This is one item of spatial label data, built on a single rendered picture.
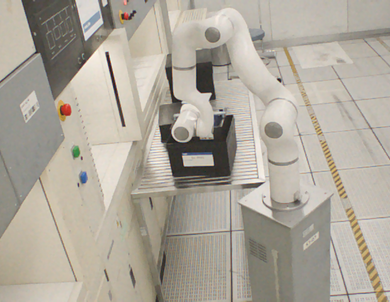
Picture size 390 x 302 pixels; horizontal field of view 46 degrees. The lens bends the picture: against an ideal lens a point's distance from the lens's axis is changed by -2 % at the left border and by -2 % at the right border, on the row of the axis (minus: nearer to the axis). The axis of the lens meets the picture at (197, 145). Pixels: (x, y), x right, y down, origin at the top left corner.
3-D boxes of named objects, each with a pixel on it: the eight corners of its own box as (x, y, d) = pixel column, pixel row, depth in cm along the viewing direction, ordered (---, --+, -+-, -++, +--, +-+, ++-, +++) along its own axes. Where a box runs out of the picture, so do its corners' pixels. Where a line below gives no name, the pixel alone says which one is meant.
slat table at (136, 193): (275, 305, 236) (265, 181, 201) (161, 312, 243) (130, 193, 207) (260, 172, 350) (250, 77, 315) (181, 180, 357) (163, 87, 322)
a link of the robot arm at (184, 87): (216, 61, 177) (215, 131, 192) (175, 58, 180) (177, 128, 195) (212, 70, 169) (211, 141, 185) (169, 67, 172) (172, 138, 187)
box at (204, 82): (217, 99, 289) (211, 61, 277) (171, 106, 290) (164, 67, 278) (214, 83, 314) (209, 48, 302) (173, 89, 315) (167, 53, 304)
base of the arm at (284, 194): (318, 194, 187) (317, 154, 178) (289, 217, 177) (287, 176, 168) (282, 179, 200) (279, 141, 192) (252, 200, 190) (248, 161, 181)
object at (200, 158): (171, 177, 215) (165, 144, 207) (183, 147, 239) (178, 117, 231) (230, 175, 209) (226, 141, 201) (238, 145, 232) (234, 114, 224)
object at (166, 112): (216, 134, 247) (212, 112, 241) (160, 143, 247) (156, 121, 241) (211, 112, 273) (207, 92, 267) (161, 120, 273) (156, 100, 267)
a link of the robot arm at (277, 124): (300, 150, 182) (298, 94, 171) (292, 175, 168) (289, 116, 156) (271, 149, 187) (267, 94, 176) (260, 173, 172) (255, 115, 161)
